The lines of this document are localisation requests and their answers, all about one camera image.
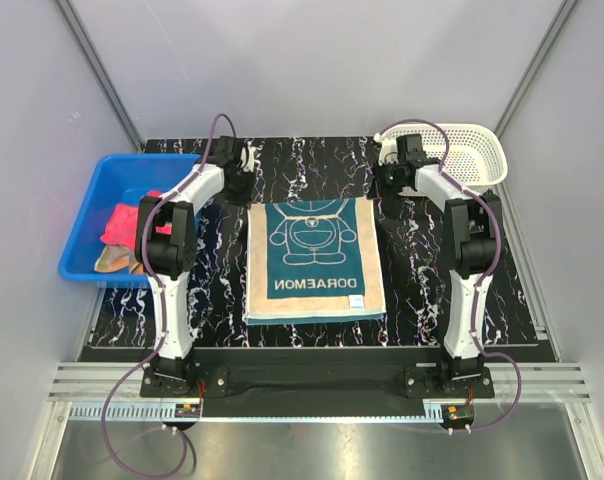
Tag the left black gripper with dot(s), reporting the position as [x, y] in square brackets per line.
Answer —
[243, 198]

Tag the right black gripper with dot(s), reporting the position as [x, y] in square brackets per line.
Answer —
[378, 190]

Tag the teal beige Doraemon towel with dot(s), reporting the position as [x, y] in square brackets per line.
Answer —
[313, 262]

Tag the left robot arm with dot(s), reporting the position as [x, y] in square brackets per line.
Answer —
[166, 247]

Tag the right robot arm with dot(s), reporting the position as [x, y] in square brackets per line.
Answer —
[471, 248]

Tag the white perforated basket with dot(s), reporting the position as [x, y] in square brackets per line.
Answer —
[473, 154]

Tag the blue plastic bin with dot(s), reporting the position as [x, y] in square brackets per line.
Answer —
[117, 179]

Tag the pink towel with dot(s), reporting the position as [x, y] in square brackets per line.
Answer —
[121, 228]

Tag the orange patterned towel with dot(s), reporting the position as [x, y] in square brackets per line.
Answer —
[116, 258]

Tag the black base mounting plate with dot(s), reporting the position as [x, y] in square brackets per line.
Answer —
[327, 376]

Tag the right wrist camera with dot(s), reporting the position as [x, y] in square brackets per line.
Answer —
[388, 153]

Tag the left aluminium frame post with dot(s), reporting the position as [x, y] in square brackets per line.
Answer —
[92, 58]

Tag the aluminium frame post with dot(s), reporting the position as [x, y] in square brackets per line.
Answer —
[541, 55]
[92, 58]

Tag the right aluminium frame post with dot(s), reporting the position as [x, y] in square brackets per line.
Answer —
[541, 55]

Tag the white cable duct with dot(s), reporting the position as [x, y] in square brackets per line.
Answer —
[407, 411]

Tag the aluminium rail profile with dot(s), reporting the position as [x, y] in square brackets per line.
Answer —
[541, 382]

